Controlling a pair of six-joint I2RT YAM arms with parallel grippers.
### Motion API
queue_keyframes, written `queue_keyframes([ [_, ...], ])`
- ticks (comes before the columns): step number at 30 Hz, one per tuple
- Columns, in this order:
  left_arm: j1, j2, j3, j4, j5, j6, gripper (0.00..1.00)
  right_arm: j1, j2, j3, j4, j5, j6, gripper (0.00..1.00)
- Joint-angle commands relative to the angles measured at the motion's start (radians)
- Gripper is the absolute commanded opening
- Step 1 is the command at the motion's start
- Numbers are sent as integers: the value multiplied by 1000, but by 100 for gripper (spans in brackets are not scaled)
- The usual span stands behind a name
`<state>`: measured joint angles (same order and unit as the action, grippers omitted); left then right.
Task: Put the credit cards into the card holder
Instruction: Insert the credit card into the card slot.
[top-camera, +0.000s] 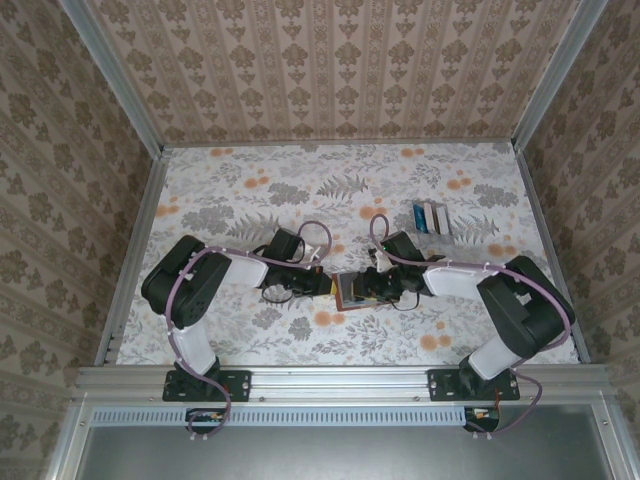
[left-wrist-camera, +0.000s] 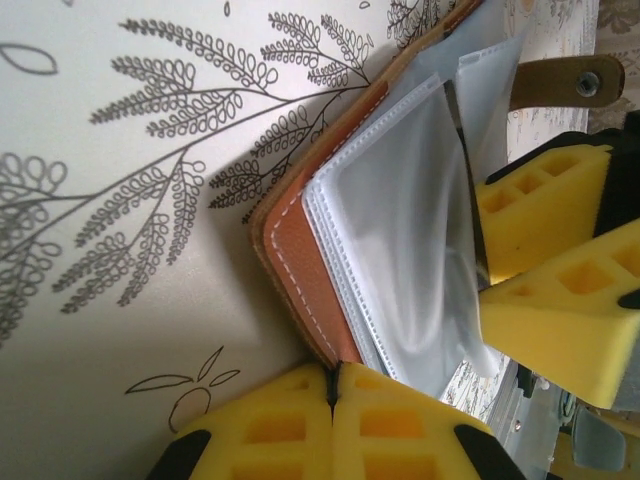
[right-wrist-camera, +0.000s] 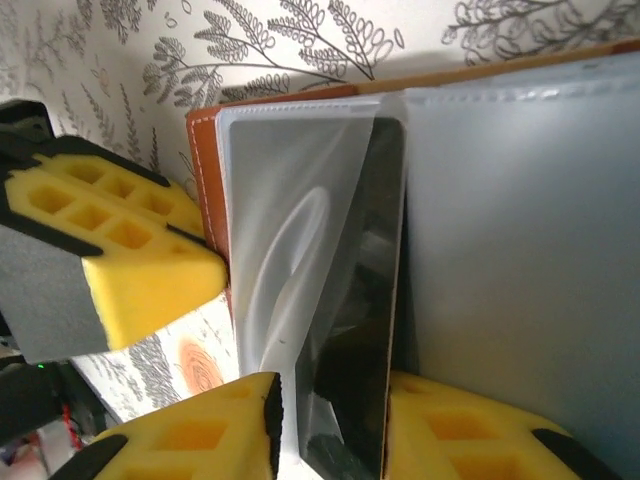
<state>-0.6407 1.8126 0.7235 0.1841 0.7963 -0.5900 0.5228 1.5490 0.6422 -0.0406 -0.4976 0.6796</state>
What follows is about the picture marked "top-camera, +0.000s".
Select brown card holder clear sleeves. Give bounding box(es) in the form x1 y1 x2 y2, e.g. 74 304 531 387
330 270 397 314

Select floral patterned table cover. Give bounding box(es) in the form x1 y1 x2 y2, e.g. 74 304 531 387
115 142 582 367

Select black electronics connector box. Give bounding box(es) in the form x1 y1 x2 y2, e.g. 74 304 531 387
185 406 228 435
462 405 503 434

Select grey metal sheet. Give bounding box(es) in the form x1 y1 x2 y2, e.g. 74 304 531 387
78 424 617 480

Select thin black left gripper cable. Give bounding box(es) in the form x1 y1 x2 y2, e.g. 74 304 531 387
261 284 294 305

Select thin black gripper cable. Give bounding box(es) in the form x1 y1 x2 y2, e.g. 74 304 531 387
261 284 294 305
393 287 422 312

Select thin black right gripper cable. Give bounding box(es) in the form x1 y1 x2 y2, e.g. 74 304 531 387
393 287 422 312

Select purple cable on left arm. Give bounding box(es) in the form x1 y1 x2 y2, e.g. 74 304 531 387
167 220 333 444

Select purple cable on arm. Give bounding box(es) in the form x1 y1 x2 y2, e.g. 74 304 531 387
368 213 577 441
167 220 333 444

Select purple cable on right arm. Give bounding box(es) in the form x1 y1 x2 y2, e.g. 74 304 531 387
368 213 577 441

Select long aluminium table edge rail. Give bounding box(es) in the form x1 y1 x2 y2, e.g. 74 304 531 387
74 363 614 401

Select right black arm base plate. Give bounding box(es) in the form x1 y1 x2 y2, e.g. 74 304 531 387
428 368 522 403

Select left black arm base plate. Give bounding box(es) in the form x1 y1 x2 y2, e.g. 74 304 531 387
162 368 252 403

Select white slotted cable duct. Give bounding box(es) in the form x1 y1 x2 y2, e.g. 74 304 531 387
91 405 502 427

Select thin aluminium rail by wall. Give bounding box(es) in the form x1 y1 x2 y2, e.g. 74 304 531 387
160 139 517 151

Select aluminium side rail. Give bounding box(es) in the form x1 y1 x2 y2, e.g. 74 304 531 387
94 146 171 366
512 142 592 365

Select aluminium upright post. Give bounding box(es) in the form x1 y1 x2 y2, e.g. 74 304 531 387
511 0 615 147
56 0 167 152

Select aluminium lower frame rail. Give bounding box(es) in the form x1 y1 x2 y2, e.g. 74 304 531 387
593 399 634 480
43 399 95 480

